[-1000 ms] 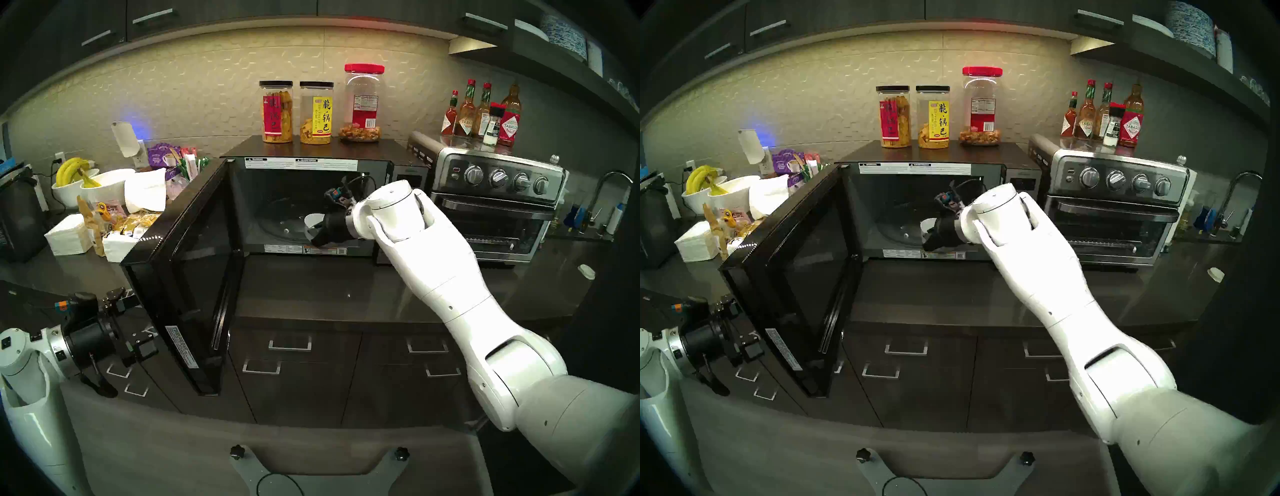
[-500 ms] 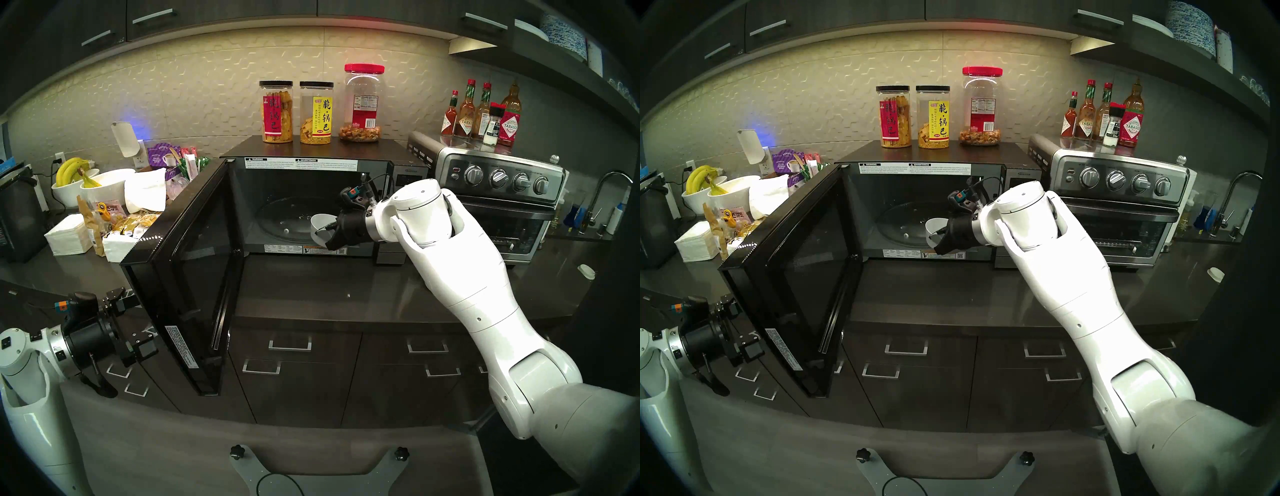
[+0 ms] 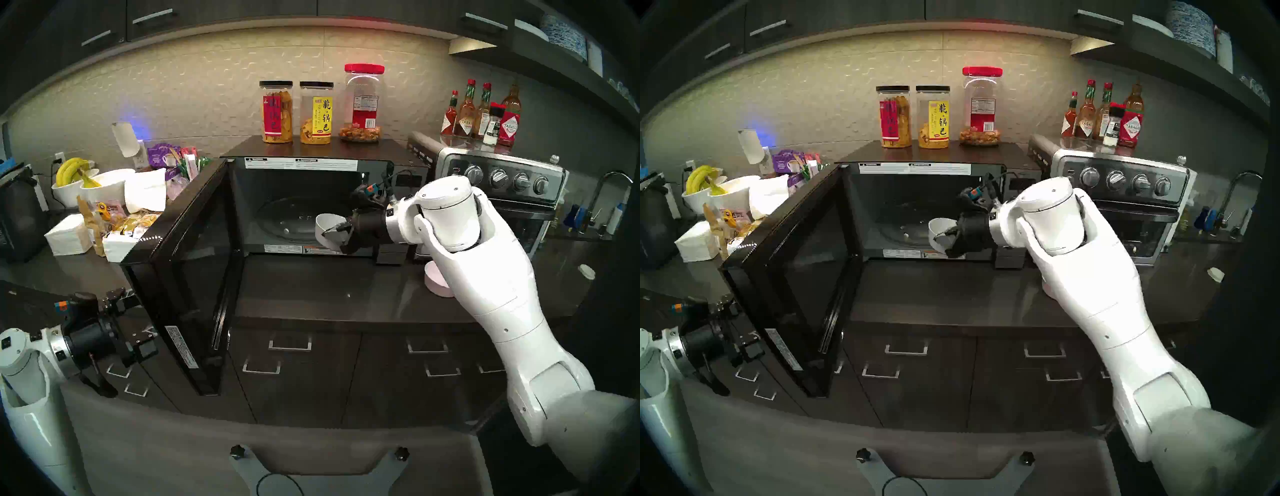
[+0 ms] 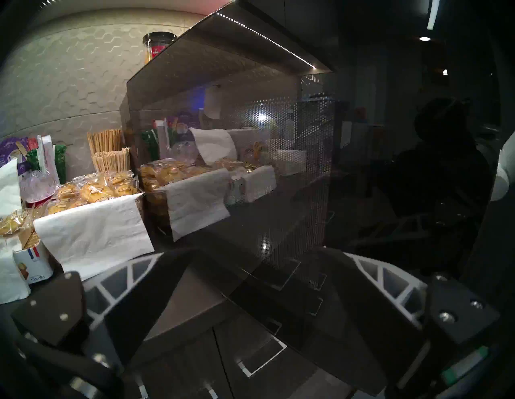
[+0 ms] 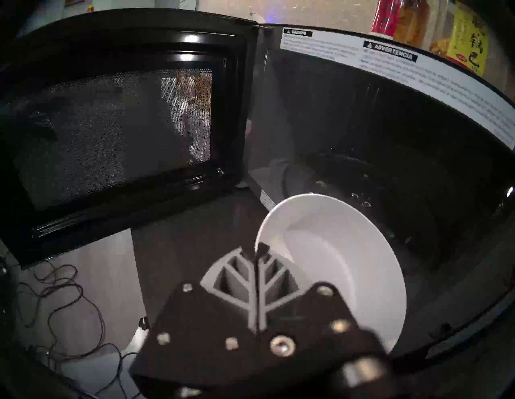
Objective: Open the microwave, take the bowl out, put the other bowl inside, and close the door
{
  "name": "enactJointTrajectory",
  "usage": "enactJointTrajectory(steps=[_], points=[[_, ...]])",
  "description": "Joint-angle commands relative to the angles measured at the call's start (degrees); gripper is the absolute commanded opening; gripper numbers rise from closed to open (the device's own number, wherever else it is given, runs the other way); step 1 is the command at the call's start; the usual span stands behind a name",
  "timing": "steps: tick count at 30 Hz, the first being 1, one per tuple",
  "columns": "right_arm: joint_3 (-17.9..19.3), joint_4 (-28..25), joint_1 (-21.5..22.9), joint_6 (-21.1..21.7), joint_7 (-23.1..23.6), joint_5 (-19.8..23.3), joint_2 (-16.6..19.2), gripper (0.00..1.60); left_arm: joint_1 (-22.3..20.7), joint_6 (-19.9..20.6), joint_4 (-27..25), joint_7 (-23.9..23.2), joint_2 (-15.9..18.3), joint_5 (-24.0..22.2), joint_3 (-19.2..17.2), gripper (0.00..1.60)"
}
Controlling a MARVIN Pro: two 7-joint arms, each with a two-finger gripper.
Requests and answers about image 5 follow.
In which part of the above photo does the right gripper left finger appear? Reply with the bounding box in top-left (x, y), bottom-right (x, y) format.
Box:
top-left (129, 246), bottom-right (258, 390)

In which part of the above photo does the snack jar yellow label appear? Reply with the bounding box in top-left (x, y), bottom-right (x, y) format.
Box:
top-left (428, 0), bottom-right (508, 78)

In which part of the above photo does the glass microwave turntable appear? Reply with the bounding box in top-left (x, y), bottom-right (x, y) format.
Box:
top-left (282, 153), bottom-right (447, 264)

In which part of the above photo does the black glass microwave door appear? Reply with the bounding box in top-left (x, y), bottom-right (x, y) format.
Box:
top-left (0, 8), bottom-right (259, 267)

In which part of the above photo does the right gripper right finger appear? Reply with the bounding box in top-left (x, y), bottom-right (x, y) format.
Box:
top-left (255, 243), bottom-right (387, 367)

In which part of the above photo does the white bowl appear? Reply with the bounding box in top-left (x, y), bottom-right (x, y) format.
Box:
top-left (255, 193), bottom-right (407, 354)

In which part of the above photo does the black floor cable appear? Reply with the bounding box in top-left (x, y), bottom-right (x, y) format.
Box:
top-left (15, 261), bottom-right (139, 399)

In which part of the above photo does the black microwave oven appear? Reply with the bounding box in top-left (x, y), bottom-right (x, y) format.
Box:
top-left (241, 24), bottom-right (515, 362)

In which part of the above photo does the snack jar red label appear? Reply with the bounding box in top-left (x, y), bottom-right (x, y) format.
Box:
top-left (370, 0), bottom-right (432, 45)

